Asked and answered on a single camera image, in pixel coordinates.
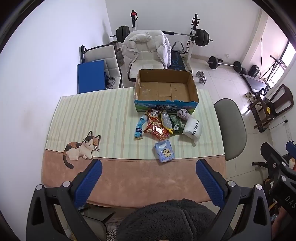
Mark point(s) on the black treadmill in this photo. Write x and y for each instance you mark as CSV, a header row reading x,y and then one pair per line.
x,y
256,85

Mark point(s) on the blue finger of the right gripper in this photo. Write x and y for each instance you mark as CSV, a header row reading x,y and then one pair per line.
x,y
291,149

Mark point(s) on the white puffer jacket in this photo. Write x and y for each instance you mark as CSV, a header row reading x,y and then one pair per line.
x,y
146,40

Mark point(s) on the green snack packet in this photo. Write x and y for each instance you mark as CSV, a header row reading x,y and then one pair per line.
x,y
177,124

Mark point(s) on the loaded barbell on rack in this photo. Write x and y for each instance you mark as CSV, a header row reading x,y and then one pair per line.
x,y
200,38

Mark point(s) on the white padded chair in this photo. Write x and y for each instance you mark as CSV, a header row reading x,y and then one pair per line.
x,y
144,60

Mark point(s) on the weight bench rack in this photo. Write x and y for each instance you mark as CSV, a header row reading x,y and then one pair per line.
x,y
180,56

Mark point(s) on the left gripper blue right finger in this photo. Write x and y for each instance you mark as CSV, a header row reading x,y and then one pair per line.
x,y
213,182

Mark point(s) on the chrome dumbbell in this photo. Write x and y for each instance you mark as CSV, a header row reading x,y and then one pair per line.
x,y
201,76

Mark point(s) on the cardboard milk box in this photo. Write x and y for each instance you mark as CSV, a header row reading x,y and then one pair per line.
x,y
165,89

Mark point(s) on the barbell on floor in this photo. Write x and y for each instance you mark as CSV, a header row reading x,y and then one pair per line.
x,y
214,63

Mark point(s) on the pair of slippers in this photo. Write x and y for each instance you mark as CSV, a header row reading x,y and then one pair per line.
x,y
251,97

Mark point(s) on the grey office chair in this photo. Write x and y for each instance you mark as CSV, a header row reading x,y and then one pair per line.
x,y
232,127

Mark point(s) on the blue folded mat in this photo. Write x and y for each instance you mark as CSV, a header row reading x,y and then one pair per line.
x,y
90,76

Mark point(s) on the white packaged towel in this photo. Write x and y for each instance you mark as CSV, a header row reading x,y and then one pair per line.
x,y
193,129

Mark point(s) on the white side chair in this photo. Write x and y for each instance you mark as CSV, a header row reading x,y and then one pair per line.
x,y
109,54

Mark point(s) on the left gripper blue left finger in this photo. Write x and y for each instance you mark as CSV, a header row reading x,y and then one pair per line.
x,y
84,182

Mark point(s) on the red floral snack packet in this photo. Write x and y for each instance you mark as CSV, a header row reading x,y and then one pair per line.
x,y
157,130

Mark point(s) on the blue tissue pack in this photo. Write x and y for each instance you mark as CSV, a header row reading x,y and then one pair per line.
x,y
164,151

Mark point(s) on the pink grey cloth bundle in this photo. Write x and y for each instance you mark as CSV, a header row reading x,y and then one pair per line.
x,y
183,114

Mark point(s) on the dark wooden chair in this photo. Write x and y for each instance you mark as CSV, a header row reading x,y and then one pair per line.
x,y
266,109

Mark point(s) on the black fleece garment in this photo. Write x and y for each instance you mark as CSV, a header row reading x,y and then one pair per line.
x,y
170,220

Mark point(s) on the blue Nestle sachet strip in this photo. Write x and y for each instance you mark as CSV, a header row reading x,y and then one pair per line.
x,y
138,131

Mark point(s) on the orange panda snack packet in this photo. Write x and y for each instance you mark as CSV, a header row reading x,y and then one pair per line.
x,y
153,116

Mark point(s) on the black tripod stand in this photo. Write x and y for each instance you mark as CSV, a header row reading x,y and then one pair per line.
x,y
279,65

